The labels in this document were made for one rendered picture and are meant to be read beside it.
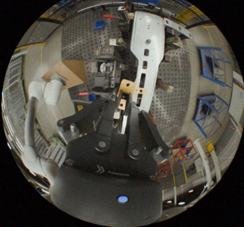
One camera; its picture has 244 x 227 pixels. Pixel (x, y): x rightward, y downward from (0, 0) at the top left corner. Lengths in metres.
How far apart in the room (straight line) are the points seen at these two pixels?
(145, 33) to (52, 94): 0.82
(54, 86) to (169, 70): 1.12
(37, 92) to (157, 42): 0.93
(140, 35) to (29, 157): 0.98
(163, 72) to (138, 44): 0.47
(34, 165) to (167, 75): 1.31
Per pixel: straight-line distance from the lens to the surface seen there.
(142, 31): 0.59
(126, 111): 0.16
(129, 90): 0.22
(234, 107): 8.05
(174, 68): 0.96
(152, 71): 0.54
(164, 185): 7.83
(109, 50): 0.42
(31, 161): 0.57
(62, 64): 0.70
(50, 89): 0.76
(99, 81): 0.39
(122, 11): 0.44
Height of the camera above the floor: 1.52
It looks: 63 degrees down
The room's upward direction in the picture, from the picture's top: 172 degrees counter-clockwise
